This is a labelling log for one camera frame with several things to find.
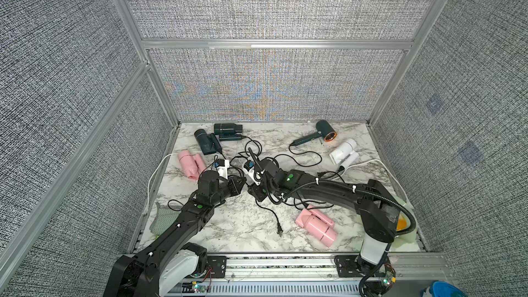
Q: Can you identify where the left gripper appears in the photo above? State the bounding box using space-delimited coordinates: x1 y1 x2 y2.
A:
210 176 246 207

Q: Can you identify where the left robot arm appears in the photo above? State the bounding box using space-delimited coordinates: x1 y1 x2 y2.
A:
103 170 247 296

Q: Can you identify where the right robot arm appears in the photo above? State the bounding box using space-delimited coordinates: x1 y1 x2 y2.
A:
243 159 417 276

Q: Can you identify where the pink dryer left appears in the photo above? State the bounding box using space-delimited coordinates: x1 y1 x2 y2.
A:
177 150 206 180

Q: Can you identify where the dark green dryer folded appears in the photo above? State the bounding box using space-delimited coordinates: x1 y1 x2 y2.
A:
194 129 223 155

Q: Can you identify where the dark green dryer back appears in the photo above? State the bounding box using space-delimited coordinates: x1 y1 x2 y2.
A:
213 123 243 141

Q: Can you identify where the green dryer copper nozzle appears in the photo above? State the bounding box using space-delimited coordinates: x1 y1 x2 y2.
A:
290 120 338 147

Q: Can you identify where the pink dryer front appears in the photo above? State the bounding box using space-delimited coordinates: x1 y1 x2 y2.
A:
295 206 338 248

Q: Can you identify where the grey green cloth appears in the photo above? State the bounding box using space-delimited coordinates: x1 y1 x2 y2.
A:
150 206 181 238

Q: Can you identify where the white folded hair dryer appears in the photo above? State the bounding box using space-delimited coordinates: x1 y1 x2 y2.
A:
329 139 360 172

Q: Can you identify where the orange bread slice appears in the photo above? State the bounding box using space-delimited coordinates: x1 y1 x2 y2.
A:
396 215 410 232

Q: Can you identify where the green wavy plate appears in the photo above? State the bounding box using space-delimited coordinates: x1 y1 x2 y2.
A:
393 197 417 248

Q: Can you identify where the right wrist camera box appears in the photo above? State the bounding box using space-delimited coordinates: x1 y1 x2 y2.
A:
242 160 261 186

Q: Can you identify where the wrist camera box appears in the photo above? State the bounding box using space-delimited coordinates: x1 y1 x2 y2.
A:
213 159 230 180
242 160 261 186

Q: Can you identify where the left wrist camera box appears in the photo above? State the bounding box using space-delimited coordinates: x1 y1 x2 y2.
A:
213 159 230 180

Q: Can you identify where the green dryer black cord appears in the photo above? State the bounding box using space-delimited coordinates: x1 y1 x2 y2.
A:
274 145 323 169

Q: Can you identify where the pink dryer black cord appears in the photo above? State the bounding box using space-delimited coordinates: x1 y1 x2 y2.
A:
254 197 335 238

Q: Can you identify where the aluminium front rail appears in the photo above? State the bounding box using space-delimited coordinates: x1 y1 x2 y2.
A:
111 252 452 283

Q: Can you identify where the white power strip cable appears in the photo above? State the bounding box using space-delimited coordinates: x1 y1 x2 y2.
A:
350 158 409 203

